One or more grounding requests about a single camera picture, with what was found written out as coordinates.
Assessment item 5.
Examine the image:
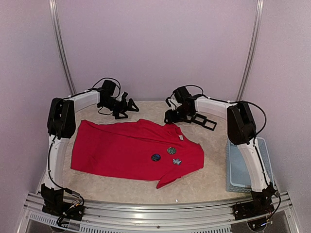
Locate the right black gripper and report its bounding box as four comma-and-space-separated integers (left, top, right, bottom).
165, 105, 192, 124

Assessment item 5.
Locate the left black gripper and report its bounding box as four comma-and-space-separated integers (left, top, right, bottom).
101, 97, 139, 119

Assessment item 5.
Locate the red t-shirt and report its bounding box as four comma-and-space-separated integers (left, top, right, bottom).
71, 119, 204, 188

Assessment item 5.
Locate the silver white brooch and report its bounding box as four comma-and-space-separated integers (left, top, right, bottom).
172, 159, 182, 166

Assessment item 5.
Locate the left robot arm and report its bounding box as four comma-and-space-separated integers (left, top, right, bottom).
40, 88, 139, 216

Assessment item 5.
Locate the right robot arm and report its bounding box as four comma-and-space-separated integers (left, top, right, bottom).
164, 94, 277, 216

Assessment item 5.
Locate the blue round brooch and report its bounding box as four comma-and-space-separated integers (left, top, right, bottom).
151, 154, 161, 162

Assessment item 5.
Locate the blue plastic basket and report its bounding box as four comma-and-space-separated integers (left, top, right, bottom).
226, 137, 275, 193

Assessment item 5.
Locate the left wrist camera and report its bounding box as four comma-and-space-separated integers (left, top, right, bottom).
101, 80, 117, 96

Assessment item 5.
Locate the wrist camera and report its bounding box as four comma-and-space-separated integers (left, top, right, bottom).
173, 86, 191, 103
101, 80, 117, 96

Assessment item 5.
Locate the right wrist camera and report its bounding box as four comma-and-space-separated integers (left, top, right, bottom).
173, 86, 191, 103

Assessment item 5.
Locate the black square frame middle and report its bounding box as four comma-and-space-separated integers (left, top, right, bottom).
187, 113, 207, 126

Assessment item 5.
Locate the black square frame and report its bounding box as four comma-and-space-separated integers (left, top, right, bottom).
187, 113, 207, 126
203, 119, 217, 131

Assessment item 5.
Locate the black square frame right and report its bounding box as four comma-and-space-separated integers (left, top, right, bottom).
203, 119, 217, 131

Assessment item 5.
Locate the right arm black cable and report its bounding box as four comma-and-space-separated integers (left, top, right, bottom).
184, 84, 266, 136

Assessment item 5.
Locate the aluminium front rail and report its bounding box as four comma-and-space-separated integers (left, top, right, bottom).
15, 192, 302, 233

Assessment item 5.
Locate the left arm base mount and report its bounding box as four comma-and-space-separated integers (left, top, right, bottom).
42, 196, 85, 221

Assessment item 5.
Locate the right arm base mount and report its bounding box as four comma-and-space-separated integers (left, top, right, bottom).
232, 201, 275, 220

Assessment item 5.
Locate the left aluminium corner post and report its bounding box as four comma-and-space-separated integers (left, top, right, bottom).
49, 0, 77, 95

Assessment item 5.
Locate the aluminium corner post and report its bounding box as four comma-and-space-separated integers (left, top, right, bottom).
236, 0, 264, 101
49, 0, 77, 95

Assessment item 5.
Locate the right aluminium corner post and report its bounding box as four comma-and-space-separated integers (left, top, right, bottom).
236, 0, 264, 101

